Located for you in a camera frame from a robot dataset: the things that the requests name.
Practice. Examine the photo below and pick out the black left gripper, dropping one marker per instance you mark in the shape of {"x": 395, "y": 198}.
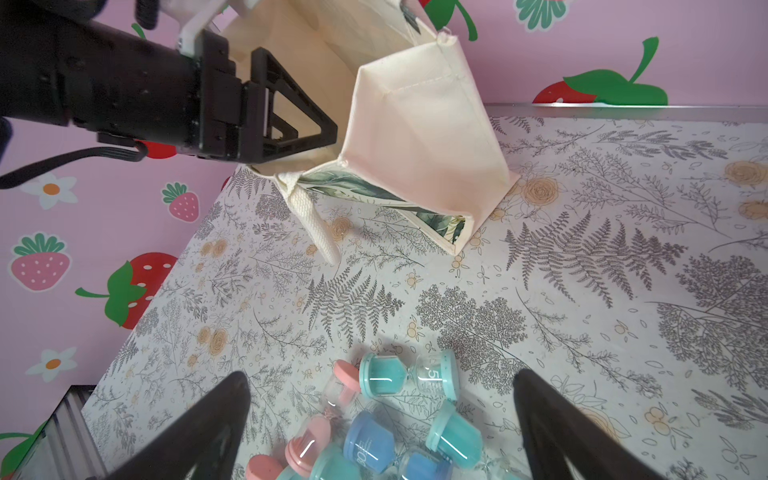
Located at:
{"x": 58, "y": 69}

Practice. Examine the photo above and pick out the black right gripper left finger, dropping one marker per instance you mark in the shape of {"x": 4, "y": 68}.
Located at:
{"x": 202, "y": 443}

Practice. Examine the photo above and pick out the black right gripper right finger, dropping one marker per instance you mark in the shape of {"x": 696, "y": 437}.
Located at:
{"x": 557, "y": 437}

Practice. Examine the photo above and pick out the canvas tote bag floral print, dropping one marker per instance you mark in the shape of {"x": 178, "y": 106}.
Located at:
{"x": 413, "y": 134}

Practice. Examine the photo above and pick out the teal hourglass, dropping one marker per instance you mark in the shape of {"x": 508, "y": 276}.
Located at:
{"x": 455, "y": 438}

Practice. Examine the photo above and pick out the pink hourglass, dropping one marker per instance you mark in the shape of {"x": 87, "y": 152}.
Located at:
{"x": 342, "y": 388}

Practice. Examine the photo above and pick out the blue hourglass number thirty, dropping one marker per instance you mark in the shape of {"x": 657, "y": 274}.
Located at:
{"x": 369, "y": 444}

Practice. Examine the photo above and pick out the teal hourglass number five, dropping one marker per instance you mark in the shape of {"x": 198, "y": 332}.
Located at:
{"x": 436, "y": 374}

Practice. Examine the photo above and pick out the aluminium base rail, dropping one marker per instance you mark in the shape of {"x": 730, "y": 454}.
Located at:
{"x": 64, "y": 449}

